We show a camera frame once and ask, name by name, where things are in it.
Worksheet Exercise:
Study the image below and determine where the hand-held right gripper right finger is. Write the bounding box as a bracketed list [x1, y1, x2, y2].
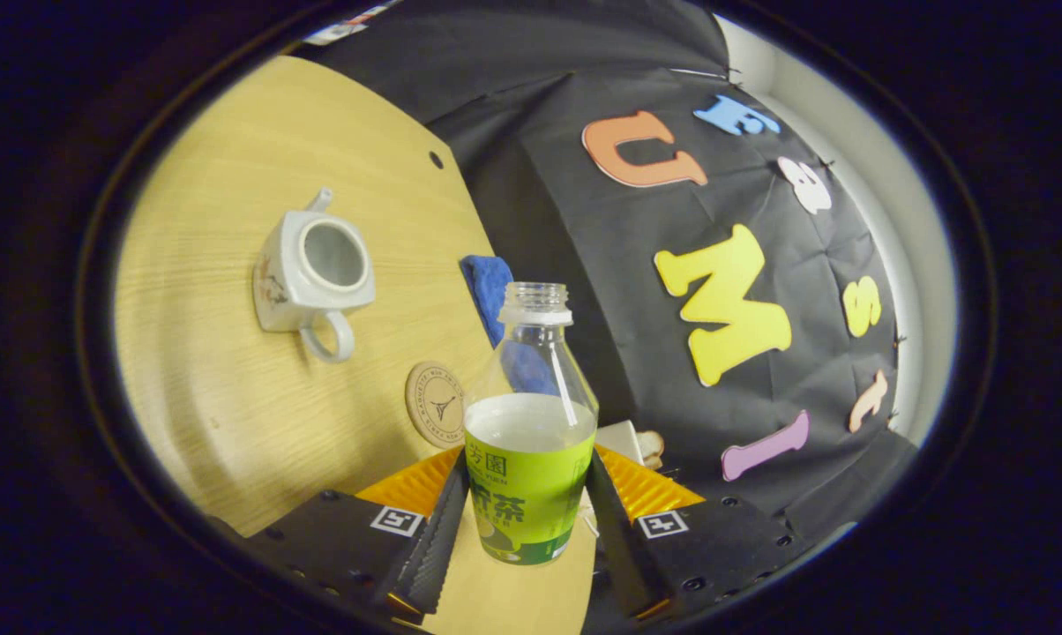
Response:
[586, 445, 804, 623]

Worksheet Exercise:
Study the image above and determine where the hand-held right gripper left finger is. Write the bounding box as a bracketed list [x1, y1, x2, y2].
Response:
[231, 445, 470, 618]

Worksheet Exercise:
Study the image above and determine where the green label water bottle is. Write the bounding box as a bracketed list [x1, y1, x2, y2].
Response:
[463, 282, 600, 566]

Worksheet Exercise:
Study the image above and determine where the round wooden coaster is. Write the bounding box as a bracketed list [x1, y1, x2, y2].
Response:
[405, 362, 467, 451]

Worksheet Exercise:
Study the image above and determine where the white ceramic teacup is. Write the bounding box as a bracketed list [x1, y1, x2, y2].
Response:
[252, 187, 377, 364]

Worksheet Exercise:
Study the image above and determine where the white toaster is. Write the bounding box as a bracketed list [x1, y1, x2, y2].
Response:
[596, 421, 645, 468]

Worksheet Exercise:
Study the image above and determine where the blue folded towel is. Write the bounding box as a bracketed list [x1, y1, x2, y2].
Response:
[459, 255, 560, 398]

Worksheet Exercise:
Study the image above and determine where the colourful printed banner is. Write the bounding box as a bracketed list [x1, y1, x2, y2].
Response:
[302, 0, 401, 47]

